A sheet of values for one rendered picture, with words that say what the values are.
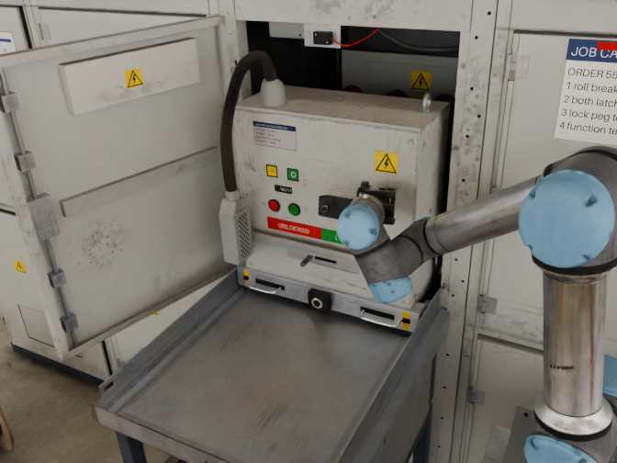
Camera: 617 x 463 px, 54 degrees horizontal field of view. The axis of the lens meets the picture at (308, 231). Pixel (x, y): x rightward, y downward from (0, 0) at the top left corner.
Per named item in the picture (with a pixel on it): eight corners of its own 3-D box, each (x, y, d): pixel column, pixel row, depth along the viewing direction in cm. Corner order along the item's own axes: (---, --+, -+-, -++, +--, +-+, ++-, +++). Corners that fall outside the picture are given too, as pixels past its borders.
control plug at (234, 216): (239, 265, 158) (232, 205, 149) (223, 262, 160) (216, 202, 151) (255, 252, 164) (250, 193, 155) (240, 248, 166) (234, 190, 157)
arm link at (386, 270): (431, 276, 116) (408, 224, 115) (399, 304, 109) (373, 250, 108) (401, 282, 122) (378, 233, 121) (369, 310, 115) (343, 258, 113)
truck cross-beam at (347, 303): (418, 333, 152) (419, 314, 149) (238, 284, 175) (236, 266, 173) (424, 322, 156) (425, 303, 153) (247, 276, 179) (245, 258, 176)
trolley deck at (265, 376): (344, 531, 113) (343, 510, 110) (98, 423, 140) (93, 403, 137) (448, 329, 166) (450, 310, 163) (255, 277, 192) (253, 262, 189)
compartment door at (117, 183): (50, 350, 156) (-38, 57, 121) (238, 254, 195) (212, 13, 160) (63, 362, 152) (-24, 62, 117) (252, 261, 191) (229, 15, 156)
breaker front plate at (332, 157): (408, 316, 151) (417, 132, 129) (245, 273, 172) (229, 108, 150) (409, 313, 152) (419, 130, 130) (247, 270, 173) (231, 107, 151)
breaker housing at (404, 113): (411, 314, 152) (421, 129, 129) (245, 270, 173) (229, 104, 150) (465, 227, 191) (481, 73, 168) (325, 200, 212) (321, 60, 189)
